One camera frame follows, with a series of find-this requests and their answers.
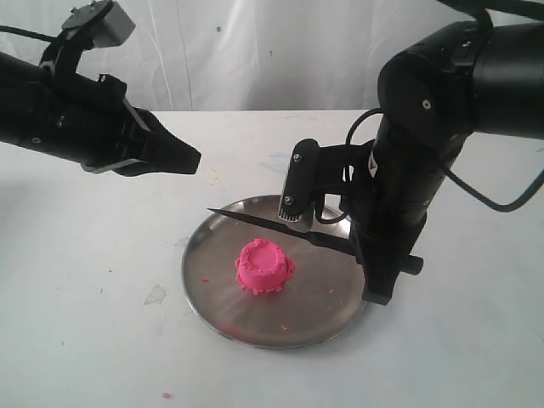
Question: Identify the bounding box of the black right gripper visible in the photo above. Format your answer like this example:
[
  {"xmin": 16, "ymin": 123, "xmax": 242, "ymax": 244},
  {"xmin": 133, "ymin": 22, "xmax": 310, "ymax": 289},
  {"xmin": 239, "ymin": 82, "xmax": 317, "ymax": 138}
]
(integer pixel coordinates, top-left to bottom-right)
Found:
[{"xmin": 348, "ymin": 192, "xmax": 427, "ymax": 305}]

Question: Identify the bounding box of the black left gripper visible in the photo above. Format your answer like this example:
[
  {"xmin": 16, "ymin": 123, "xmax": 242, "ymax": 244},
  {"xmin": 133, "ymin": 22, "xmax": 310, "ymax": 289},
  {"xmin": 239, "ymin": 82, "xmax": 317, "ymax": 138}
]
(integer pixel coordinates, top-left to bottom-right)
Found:
[{"xmin": 59, "ymin": 74, "xmax": 201, "ymax": 176}]

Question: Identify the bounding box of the black knife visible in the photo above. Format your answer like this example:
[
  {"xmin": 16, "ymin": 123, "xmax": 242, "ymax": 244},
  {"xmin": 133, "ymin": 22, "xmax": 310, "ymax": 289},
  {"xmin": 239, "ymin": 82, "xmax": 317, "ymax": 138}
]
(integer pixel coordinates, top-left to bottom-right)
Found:
[{"xmin": 209, "ymin": 208, "xmax": 356, "ymax": 256}]

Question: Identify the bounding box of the pink play dough lump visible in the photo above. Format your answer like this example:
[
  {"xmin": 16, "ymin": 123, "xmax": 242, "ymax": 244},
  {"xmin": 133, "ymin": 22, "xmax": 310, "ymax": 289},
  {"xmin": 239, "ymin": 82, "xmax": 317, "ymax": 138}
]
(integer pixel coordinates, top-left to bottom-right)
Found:
[{"xmin": 235, "ymin": 239, "xmax": 296, "ymax": 296}]

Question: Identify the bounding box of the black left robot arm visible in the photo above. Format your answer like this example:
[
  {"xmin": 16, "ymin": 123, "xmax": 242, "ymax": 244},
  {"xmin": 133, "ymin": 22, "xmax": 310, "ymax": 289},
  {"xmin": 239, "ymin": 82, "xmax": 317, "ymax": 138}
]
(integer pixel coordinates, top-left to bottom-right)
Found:
[{"xmin": 1, "ymin": 53, "xmax": 143, "ymax": 173}]

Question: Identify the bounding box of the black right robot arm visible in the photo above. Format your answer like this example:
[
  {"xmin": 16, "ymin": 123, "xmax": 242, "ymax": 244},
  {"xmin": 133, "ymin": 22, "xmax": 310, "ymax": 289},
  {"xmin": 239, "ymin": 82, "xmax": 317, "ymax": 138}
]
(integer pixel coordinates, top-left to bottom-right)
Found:
[{"xmin": 233, "ymin": 17, "xmax": 543, "ymax": 304}]

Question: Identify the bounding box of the white backdrop curtain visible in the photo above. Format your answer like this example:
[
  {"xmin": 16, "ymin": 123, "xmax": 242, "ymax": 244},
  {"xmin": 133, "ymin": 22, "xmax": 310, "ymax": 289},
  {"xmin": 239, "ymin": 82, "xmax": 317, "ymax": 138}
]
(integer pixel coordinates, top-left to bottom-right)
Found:
[{"xmin": 0, "ymin": 0, "xmax": 544, "ymax": 113}]

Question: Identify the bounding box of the round steel plate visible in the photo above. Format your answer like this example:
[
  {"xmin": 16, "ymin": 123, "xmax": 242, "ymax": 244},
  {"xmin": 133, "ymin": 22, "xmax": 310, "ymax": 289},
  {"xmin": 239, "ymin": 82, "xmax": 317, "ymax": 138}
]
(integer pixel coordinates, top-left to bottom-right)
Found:
[{"xmin": 182, "ymin": 213, "xmax": 366, "ymax": 349}]

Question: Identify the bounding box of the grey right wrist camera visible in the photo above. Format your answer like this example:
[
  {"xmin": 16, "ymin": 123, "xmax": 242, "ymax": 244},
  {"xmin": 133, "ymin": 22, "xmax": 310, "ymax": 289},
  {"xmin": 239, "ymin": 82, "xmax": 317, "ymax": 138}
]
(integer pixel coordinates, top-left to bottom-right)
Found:
[{"xmin": 278, "ymin": 139, "xmax": 320, "ymax": 232}]

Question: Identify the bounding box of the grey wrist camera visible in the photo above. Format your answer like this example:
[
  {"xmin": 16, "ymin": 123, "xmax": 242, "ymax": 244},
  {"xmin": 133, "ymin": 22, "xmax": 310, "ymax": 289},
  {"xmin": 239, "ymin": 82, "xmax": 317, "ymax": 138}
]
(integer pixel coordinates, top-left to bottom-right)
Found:
[
  {"xmin": 278, "ymin": 139, "xmax": 320, "ymax": 232},
  {"xmin": 61, "ymin": 1, "xmax": 135, "ymax": 49}
]

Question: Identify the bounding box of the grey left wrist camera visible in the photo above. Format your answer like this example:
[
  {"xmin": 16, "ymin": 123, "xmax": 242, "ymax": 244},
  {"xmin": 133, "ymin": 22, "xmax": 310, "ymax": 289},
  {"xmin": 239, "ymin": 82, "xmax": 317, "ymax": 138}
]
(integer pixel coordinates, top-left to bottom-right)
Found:
[{"xmin": 61, "ymin": 1, "xmax": 135, "ymax": 49}]

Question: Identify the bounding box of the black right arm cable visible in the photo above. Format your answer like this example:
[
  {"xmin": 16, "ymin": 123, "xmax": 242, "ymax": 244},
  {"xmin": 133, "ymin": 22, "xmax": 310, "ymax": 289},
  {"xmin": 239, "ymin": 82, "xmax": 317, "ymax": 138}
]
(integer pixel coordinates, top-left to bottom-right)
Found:
[{"xmin": 314, "ymin": 0, "xmax": 544, "ymax": 224}]

